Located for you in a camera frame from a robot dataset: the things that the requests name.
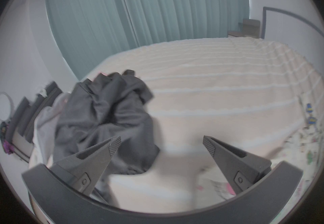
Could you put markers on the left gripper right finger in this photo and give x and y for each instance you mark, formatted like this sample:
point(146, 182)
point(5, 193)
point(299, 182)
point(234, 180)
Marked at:
point(232, 167)

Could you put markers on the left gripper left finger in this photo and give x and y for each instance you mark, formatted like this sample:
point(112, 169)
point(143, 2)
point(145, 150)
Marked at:
point(91, 167)

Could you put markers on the white printed pyjama top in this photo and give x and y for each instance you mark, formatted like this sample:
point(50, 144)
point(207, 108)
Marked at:
point(307, 157)

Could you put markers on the bed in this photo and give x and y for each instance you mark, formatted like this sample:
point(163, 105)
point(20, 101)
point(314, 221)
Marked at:
point(215, 78)

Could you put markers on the black garment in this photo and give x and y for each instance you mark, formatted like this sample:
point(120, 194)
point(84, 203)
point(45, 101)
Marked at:
point(106, 116)

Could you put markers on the light grey garment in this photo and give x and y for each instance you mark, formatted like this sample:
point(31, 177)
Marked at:
point(45, 121)

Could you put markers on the black chest of drawers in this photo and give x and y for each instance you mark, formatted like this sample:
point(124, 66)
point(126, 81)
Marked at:
point(27, 116)

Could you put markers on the small purple object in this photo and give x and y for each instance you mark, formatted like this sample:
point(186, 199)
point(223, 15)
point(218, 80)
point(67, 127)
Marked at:
point(7, 147)

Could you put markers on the grey bedside table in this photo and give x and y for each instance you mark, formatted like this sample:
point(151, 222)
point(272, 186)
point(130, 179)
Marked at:
point(248, 28)

